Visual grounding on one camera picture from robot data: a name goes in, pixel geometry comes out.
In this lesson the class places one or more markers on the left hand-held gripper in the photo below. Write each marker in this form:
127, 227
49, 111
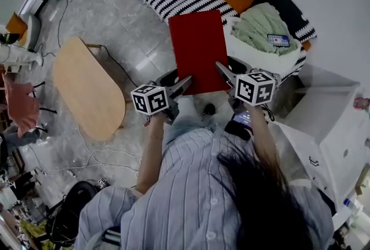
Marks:
150, 99

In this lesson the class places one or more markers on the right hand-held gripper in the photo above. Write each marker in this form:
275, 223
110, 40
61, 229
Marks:
255, 88

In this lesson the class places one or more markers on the red book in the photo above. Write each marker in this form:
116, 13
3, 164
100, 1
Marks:
199, 52

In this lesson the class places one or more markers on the person's left forearm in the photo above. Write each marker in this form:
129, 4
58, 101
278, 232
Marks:
151, 150

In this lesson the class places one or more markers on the person's right forearm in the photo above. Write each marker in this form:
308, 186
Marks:
260, 133

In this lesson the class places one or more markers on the white fleece blanket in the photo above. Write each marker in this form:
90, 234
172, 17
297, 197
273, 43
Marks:
260, 61

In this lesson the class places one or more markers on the person's light blue jeans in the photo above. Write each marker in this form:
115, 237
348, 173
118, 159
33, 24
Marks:
188, 113

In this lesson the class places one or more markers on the person's black shoe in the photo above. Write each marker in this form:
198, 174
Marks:
209, 109
237, 130

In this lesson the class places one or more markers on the dark smartphone with lit screen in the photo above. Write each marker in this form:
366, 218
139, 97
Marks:
242, 119

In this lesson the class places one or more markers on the blue smartphone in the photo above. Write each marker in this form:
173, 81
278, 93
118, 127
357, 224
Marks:
278, 40

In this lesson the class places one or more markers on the green knitted blanket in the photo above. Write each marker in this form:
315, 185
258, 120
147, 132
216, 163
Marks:
260, 23

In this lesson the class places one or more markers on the oval wooden coffee table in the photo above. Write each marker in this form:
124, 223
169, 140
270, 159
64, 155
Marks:
86, 89

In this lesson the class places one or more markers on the white drawer cabinet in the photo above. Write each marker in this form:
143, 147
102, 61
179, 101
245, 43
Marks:
332, 115

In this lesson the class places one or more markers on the pink packet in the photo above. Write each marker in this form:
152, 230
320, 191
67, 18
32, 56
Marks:
360, 103

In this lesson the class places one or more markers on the grey armchair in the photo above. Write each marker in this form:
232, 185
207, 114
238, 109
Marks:
33, 32

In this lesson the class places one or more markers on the pink cloth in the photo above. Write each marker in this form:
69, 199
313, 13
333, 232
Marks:
21, 104

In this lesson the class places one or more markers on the white low bench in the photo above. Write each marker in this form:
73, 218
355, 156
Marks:
31, 4

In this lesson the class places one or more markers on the orange armchair cushion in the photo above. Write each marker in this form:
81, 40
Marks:
16, 26

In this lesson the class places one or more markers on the clear plastic bottle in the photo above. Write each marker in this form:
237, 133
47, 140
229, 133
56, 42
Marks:
351, 204

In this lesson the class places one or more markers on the person wearing head camera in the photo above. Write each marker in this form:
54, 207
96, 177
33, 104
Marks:
185, 185

